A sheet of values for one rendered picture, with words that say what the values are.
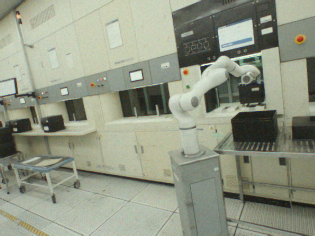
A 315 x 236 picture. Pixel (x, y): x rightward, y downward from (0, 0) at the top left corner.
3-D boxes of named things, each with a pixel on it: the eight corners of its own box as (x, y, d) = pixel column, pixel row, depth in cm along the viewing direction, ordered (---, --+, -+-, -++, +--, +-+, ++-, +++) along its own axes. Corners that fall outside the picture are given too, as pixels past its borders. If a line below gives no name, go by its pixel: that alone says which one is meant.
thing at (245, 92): (239, 108, 206) (235, 77, 200) (242, 103, 223) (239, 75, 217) (266, 105, 192) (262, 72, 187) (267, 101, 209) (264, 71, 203)
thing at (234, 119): (241, 131, 173) (239, 112, 171) (278, 131, 157) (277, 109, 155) (232, 141, 151) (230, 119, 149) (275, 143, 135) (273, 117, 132)
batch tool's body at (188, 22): (196, 195, 224) (169, 11, 198) (220, 161, 302) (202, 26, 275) (291, 211, 175) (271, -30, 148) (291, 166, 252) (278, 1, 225)
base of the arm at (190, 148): (183, 160, 132) (179, 133, 130) (174, 151, 151) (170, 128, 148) (210, 153, 136) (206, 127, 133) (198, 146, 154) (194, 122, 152)
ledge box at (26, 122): (12, 134, 406) (8, 121, 402) (26, 130, 429) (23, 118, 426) (19, 133, 390) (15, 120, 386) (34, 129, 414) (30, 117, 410)
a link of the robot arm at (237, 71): (239, 53, 165) (257, 68, 182) (224, 67, 173) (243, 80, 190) (244, 59, 159) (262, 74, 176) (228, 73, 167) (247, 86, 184)
